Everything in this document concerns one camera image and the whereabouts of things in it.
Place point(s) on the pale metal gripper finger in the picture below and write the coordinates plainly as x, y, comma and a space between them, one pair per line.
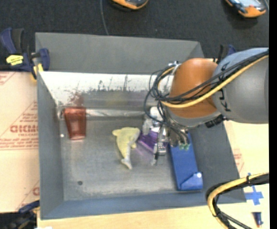
146, 126
161, 149

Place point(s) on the purple clear plastic thing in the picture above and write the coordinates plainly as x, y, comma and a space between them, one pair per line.
148, 139

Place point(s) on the yellow toy animal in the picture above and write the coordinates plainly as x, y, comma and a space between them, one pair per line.
125, 139

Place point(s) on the blue flat box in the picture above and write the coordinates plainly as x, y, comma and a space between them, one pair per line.
184, 167

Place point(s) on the grey metal bin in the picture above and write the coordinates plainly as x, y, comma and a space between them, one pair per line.
93, 170

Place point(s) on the red-brown clear cup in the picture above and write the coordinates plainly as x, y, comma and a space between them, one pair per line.
75, 124

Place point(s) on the brown cardboard board red print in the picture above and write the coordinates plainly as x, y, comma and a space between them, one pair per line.
14, 170

